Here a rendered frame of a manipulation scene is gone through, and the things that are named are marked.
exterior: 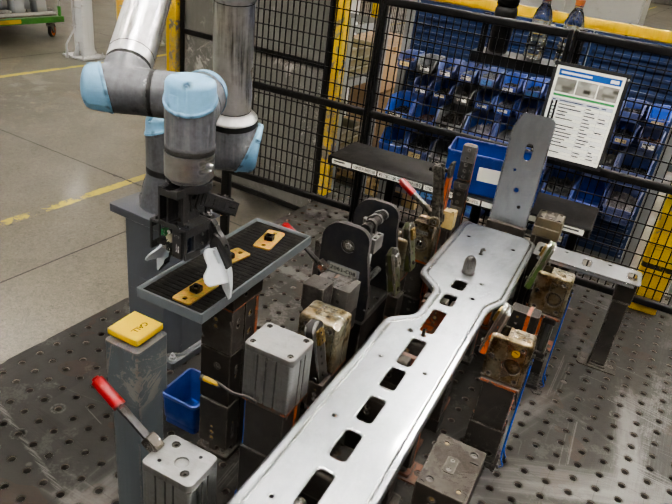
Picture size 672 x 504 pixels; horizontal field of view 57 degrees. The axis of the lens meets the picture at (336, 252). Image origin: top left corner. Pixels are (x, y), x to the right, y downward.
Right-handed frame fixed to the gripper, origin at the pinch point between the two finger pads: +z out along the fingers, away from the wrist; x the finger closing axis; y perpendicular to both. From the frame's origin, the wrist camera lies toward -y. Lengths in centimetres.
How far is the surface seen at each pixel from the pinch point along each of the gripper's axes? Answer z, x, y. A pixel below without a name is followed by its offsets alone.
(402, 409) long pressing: 17.7, 37.0, -11.8
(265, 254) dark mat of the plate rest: 1.8, 1.8, -19.1
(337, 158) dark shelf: 15, -30, -114
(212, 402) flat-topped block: 33.4, -1.5, -8.1
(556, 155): 1, 38, -137
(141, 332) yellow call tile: 1.8, 0.9, 14.2
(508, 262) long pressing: 18, 39, -83
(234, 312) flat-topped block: 9.7, 2.3, -8.7
